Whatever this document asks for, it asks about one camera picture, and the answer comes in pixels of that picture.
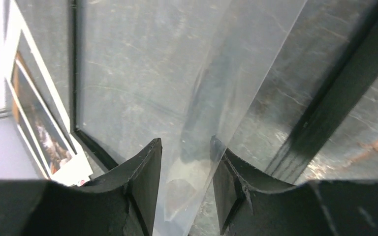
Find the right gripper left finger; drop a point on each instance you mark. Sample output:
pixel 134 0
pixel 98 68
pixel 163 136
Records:
pixel 121 202

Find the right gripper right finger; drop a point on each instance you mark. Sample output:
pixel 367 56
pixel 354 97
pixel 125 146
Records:
pixel 252 203

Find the white mat board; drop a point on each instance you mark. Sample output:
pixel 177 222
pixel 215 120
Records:
pixel 77 171

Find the black picture frame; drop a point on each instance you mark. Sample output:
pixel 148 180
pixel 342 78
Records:
pixel 328 61

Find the clear acrylic sheet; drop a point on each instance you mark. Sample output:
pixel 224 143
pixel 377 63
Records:
pixel 184 71

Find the cat photo print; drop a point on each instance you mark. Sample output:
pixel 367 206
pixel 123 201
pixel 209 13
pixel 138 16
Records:
pixel 50 147

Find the brown backing board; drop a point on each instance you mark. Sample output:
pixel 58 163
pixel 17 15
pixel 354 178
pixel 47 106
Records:
pixel 15 81

